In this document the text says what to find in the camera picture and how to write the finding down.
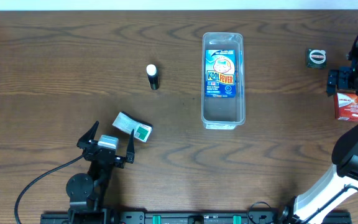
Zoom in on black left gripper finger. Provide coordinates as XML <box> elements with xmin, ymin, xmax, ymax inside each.
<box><xmin>126</xmin><ymin>129</ymin><xmax>135</xmax><ymax>164</ymax></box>
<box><xmin>76</xmin><ymin>121</ymin><xmax>99</xmax><ymax>149</ymax></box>

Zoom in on blue Kool Fever box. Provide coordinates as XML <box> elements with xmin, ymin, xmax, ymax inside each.
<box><xmin>204</xmin><ymin>49</ymin><xmax>236</xmax><ymax>98</ymax></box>

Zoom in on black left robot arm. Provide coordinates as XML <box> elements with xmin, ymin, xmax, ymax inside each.
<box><xmin>66</xmin><ymin>121</ymin><xmax>135</xmax><ymax>224</ymax></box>

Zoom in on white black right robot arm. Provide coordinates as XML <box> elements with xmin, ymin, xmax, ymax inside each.
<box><xmin>277</xmin><ymin>40</ymin><xmax>358</xmax><ymax>223</ymax></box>

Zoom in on clear plastic container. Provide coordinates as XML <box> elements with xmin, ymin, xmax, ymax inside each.
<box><xmin>201</xmin><ymin>32</ymin><xmax>246</xmax><ymax>130</ymax></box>

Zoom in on red white small box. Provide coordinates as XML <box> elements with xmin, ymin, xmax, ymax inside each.
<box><xmin>334</xmin><ymin>93</ymin><xmax>358</xmax><ymax>121</ymax></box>

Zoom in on white green medicine box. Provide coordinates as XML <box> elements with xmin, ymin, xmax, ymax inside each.
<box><xmin>112</xmin><ymin>112</ymin><xmax>153</xmax><ymax>142</ymax></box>

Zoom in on dark green round tin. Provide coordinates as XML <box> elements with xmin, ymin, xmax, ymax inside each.
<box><xmin>305</xmin><ymin>49</ymin><xmax>327</xmax><ymax>69</ymax></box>

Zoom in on dark bottle white cap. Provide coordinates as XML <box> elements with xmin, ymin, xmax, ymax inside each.
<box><xmin>146</xmin><ymin>64</ymin><xmax>159</xmax><ymax>90</ymax></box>

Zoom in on black mounting rail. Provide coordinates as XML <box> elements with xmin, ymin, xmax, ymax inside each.
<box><xmin>40</xmin><ymin>210</ymin><xmax>353</xmax><ymax>224</ymax></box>

